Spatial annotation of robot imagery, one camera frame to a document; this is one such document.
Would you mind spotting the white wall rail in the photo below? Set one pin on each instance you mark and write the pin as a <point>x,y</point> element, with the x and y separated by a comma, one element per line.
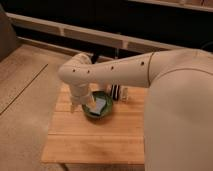
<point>89,35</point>

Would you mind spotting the grey couch corner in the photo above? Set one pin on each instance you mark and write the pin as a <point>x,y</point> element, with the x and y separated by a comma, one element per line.
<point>8,39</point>

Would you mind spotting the wooden table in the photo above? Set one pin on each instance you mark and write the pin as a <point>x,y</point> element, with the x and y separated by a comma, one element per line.
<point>117,138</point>

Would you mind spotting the blue sponge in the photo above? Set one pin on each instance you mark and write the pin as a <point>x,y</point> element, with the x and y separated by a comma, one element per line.
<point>101,103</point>

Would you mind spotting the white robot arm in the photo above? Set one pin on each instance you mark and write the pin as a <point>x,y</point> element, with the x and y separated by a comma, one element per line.
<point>178,115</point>

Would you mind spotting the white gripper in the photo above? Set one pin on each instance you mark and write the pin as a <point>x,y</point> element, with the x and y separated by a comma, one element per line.
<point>82,100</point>

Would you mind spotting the green bowl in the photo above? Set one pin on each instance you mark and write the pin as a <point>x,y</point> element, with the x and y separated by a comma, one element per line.
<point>105,111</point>

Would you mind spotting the clear plastic bottle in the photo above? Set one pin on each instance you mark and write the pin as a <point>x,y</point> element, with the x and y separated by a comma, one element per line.
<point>124,94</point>

